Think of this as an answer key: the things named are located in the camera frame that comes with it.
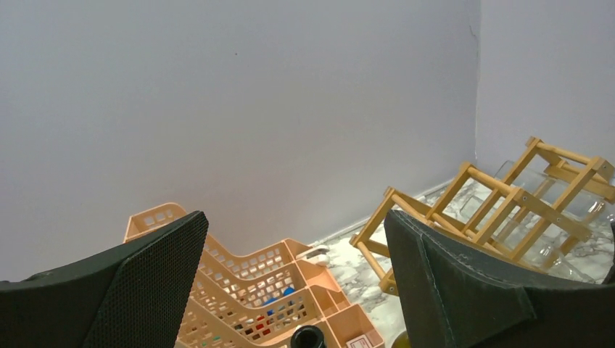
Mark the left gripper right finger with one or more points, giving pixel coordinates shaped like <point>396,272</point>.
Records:
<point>454,295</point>

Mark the clear glass bottle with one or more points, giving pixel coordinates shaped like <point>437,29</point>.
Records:
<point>588,261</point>

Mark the wooden wine rack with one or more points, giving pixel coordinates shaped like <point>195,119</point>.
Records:
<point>593,174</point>

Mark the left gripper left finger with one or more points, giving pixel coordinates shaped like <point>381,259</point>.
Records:
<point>132,295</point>

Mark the dark green wine bottle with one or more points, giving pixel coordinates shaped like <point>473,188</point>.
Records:
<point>308,336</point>

